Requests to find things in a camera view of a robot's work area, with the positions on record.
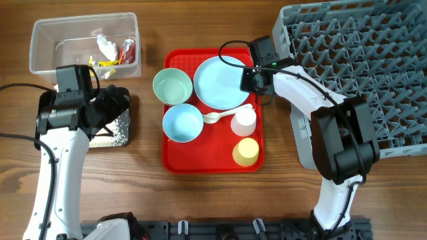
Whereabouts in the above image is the red snack wrapper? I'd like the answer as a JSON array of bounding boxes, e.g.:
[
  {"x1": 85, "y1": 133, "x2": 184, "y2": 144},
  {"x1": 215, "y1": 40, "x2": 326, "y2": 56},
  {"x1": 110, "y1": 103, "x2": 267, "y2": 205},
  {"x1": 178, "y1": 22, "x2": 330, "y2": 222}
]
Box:
[{"x1": 119, "y1": 37, "x2": 136, "y2": 65}]

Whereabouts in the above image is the grey dishwasher rack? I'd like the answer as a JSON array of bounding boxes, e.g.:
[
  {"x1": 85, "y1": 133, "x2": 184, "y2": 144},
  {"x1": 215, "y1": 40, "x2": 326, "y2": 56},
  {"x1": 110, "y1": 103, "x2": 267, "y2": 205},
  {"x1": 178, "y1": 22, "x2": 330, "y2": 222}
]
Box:
[{"x1": 272, "y1": 0, "x2": 426, "y2": 158}]

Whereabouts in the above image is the red plastic tray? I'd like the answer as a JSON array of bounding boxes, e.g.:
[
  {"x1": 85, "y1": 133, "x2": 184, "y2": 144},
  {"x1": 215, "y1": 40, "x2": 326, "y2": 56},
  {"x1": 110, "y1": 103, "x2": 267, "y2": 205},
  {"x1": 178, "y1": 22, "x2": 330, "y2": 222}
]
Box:
[{"x1": 161, "y1": 47, "x2": 265, "y2": 174}]

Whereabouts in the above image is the yellow plastic cup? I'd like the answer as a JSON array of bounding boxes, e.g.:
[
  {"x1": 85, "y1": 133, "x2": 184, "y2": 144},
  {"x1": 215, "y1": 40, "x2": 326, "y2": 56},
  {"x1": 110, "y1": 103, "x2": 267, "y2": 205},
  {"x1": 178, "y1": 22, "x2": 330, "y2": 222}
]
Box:
[{"x1": 232, "y1": 137, "x2": 260, "y2": 167}]

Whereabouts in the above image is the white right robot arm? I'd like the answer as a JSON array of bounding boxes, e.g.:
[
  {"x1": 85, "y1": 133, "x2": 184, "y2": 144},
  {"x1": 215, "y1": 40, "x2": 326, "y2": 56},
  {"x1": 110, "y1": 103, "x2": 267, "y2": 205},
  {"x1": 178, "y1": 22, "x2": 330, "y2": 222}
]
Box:
[{"x1": 241, "y1": 63, "x2": 380, "y2": 239}]

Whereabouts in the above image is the black plastic bin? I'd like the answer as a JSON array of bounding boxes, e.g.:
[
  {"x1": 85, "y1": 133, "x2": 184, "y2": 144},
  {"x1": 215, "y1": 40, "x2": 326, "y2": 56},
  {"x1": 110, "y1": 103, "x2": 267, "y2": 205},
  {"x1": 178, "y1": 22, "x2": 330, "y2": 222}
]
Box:
[{"x1": 37, "y1": 91, "x2": 131, "y2": 149}]

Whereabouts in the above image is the white plastic fork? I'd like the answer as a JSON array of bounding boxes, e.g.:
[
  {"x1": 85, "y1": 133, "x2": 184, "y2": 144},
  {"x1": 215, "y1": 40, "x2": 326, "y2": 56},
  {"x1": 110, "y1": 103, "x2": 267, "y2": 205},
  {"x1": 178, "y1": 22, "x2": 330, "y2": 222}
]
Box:
[{"x1": 202, "y1": 111, "x2": 233, "y2": 124}]

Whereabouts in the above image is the white rice pile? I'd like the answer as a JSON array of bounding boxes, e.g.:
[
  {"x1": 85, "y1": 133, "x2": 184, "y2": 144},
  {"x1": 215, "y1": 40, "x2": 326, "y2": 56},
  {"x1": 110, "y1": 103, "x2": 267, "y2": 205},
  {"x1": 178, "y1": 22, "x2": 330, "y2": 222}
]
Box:
[{"x1": 89, "y1": 114, "x2": 129, "y2": 148}]

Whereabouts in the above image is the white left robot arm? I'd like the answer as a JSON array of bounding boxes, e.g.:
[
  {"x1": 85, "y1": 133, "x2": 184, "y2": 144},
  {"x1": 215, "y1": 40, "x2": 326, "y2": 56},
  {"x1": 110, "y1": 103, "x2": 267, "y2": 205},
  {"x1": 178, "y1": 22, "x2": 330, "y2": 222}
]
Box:
[{"x1": 23, "y1": 85, "x2": 130, "y2": 239}]

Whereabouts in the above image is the light blue plate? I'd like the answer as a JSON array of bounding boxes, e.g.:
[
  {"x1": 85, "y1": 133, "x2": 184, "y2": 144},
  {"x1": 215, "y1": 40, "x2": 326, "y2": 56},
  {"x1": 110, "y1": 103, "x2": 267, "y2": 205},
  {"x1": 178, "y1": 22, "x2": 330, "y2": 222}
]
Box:
[{"x1": 193, "y1": 57, "x2": 250, "y2": 110}]

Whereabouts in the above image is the mint green bowl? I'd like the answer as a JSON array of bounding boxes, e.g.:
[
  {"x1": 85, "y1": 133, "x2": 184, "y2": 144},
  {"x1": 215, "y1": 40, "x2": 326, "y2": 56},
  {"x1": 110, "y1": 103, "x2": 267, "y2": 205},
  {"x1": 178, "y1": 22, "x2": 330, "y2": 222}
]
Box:
[{"x1": 153, "y1": 68, "x2": 193, "y2": 105}]

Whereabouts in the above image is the light blue bowl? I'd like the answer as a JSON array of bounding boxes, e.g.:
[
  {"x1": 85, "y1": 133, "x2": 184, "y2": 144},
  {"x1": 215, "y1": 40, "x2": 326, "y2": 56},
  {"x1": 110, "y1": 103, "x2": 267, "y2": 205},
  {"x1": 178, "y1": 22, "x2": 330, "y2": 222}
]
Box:
[{"x1": 162, "y1": 103, "x2": 204, "y2": 143}]

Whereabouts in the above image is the clear plastic bin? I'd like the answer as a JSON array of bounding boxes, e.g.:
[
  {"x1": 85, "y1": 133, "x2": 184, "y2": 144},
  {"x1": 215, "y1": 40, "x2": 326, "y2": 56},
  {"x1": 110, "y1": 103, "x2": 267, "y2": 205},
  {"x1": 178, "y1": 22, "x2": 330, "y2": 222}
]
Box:
[{"x1": 29, "y1": 12, "x2": 142, "y2": 84}]

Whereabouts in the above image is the yellow candy wrapper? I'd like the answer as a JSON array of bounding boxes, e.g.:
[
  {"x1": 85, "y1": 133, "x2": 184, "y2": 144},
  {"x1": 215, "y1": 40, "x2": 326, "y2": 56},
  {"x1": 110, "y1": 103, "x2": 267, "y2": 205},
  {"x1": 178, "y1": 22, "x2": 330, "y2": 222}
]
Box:
[{"x1": 89, "y1": 56, "x2": 119, "y2": 79}]

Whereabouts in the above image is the white tissue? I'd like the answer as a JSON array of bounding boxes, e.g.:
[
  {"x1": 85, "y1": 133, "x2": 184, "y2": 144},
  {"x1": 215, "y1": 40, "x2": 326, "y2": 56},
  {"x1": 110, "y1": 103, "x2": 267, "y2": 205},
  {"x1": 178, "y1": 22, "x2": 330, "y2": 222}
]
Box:
[{"x1": 97, "y1": 35, "x2": 118, "y2": 61}]

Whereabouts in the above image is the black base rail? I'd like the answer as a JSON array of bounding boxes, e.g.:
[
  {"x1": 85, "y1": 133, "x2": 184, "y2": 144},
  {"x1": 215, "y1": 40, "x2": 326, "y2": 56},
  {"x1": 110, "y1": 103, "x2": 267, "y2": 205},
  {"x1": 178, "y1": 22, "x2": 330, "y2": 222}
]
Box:
[{"x1": 79, "y1": 218, "x2": 372, "y2": 240}]

